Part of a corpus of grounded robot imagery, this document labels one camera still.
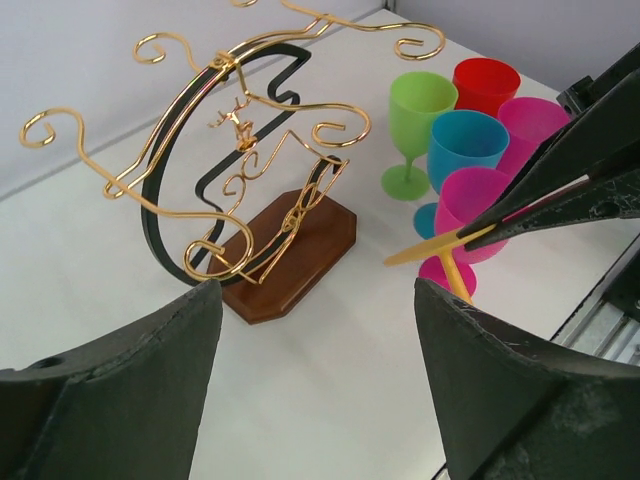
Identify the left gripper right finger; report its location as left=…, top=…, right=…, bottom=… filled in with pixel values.
left=414, top=279, right=639, bottom=479

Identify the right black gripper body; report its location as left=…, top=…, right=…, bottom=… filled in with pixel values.
left=557, top=43, right=640, bottom=117

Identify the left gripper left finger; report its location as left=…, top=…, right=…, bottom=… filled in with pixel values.
left=1, top=280, right=223, bottom=479

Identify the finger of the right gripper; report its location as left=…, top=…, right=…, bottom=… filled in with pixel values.
left=464, top=172, right=639, bottom=250
left=458, top=70, right=639, bottom=238

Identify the pink plastic wine glass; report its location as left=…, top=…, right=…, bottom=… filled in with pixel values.
left=413, top=167, right=511, bottom=295
left=496, top=97, right=569, bottom=178

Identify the orange plastic wine glass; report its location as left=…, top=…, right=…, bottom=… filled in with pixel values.
left=383, top=224, right=497, bottom=304

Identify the red plastic wine glass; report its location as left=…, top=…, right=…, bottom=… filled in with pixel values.
left=452, top=57, right=521, bottom=117

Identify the blue plastic wine glass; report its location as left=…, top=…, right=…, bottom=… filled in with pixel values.
left=412, top=109, right=511, bottom=240

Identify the green plastic wine glass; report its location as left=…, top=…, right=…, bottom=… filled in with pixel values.
left=381, top=71, right=458, bottom=201

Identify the gold wire wine glass rack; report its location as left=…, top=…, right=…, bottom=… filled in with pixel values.
left=19, top=0, right=446, bottom=326

